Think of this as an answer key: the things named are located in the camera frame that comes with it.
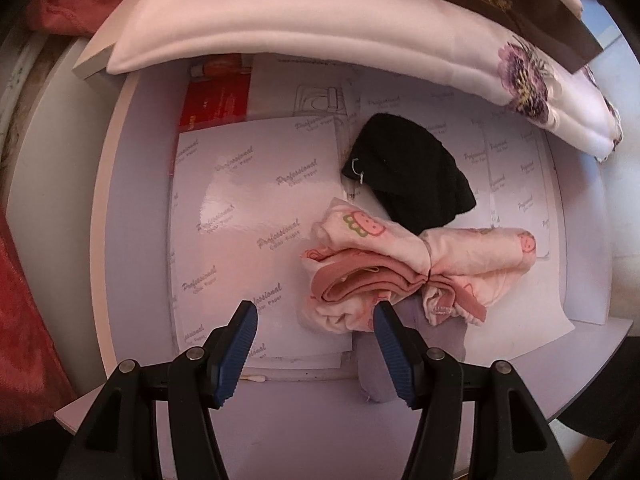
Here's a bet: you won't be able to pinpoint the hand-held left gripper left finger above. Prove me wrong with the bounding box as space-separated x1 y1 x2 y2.
55 300 259 480

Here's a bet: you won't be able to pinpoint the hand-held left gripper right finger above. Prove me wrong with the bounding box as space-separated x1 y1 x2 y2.
372 300 573 480

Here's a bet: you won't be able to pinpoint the lilac soft cloth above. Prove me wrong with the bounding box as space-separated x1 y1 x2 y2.
356 295 468 405

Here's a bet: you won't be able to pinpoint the pink strawberry-print garment bundle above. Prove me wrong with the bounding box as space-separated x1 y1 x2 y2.
300 197 538 335

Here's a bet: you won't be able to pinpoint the grey-front nightstand drawer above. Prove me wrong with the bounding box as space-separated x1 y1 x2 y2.
5 35 635 480

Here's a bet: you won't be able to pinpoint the black knit cloth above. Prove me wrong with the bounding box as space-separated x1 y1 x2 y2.
341 112 477 236

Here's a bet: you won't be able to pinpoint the printed white paper sheets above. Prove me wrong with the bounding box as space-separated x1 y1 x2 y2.
167 75 576 368

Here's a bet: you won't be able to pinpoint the red fleece blanket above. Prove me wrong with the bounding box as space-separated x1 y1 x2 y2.
0 0 151 433

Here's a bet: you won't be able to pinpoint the red booklet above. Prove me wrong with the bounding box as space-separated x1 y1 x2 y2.
167 75 251 176

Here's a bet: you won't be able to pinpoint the white manual with line drawing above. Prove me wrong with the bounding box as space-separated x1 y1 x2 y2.
247 55 366 131

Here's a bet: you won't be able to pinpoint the white floral folded cloth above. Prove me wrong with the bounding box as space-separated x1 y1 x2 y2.
107 0 623 161

